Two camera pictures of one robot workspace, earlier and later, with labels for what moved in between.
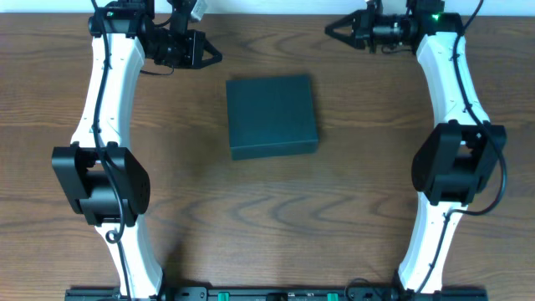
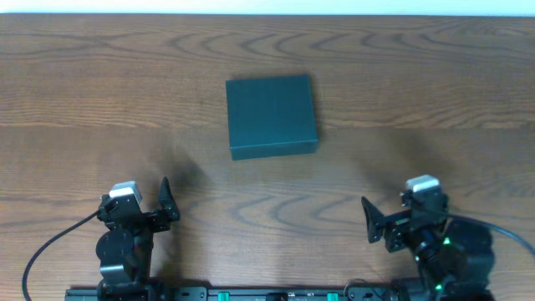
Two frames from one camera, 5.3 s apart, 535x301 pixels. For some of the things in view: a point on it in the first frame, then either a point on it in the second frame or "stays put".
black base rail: x=278 y=294 stays put
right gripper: x=360 y=30 to x=393 y=227
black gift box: x=271 y=117 stays put
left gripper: x=197 y=49 to x=149 y=218
